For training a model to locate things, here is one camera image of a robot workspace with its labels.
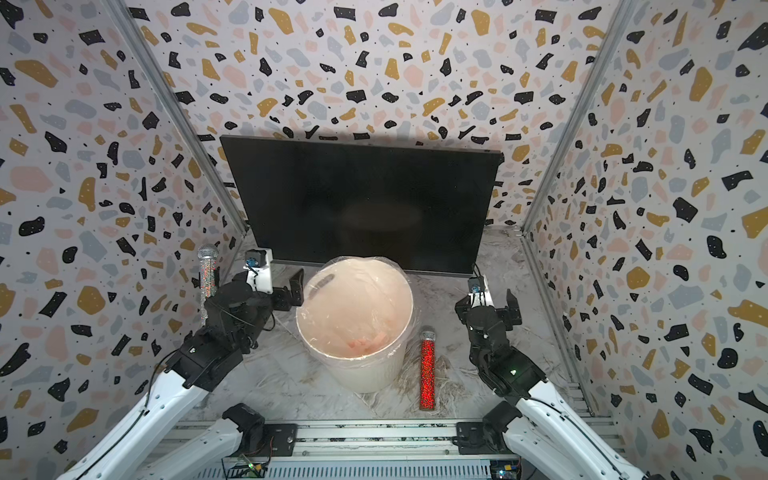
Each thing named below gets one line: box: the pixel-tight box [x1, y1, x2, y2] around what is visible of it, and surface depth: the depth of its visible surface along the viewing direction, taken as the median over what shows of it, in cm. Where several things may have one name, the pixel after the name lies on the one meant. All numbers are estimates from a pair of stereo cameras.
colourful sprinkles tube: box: [197, 243, 219, 299], surface depth 82 cm
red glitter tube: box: [419, 330, 437, 411], surface depth 85 cm
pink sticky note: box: [348, 332, 388, 354], surface depth 83 cm
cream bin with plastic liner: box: [296, 256, 418, 393], surface depth 76 cm
